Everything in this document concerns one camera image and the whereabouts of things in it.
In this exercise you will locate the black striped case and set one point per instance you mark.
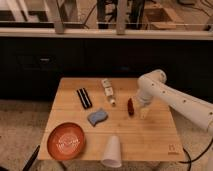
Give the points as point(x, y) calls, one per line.
point(84, 98)

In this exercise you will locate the blue sponge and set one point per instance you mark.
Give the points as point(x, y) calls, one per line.
point(95, 117)

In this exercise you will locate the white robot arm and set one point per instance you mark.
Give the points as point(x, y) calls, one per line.
point(153, 84)

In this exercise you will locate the small clear bottle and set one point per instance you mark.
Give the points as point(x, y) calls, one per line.
point(108, 89)

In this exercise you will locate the white foam cup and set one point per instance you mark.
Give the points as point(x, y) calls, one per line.
point(112, 154)

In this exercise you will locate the cardboard box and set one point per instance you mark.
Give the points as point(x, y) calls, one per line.
point(157, 17)

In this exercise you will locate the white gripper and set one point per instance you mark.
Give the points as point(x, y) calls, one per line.
point(144, 100)

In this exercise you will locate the black chair leg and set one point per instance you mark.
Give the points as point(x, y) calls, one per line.
point(31, 159)

